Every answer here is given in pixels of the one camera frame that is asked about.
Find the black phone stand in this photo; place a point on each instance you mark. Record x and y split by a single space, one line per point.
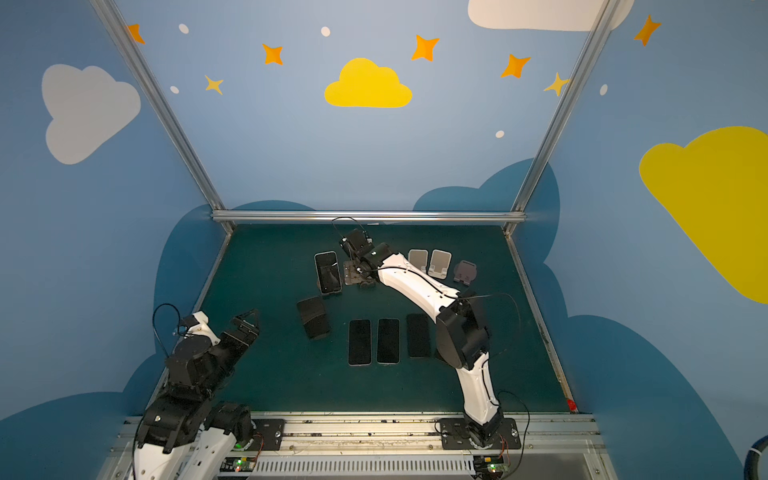
313 316
352 277
418 336

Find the white phone stand middle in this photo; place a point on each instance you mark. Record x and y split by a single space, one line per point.
418 258

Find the aluminium frame post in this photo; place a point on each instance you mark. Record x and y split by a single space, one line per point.
113 21
583 67

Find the black phone stand back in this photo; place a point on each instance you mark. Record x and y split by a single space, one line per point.
352 277

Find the pink-edged phone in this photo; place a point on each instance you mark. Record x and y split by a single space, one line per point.
359 342

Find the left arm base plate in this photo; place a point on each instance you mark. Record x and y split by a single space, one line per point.
266 435

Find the aluminium left frame post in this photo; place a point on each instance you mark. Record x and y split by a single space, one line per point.
113 21

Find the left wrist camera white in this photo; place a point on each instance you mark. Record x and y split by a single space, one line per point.
194 330

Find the white folding phone stand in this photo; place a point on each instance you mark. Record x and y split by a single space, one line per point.
439 264

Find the aluminium front rail assembly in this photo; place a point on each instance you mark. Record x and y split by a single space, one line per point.
402 445

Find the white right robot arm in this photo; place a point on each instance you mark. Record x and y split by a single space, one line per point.
462 331

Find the aluminium back frame bar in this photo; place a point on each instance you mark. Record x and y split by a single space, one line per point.
240 216

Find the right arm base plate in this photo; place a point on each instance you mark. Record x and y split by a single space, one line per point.
461 434

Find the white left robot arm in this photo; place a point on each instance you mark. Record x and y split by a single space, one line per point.
185 433

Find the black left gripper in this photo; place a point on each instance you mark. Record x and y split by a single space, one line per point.
234 334

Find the aluminium right frame post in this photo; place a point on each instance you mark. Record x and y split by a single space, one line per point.
583 67

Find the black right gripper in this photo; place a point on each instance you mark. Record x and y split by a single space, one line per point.
363 265

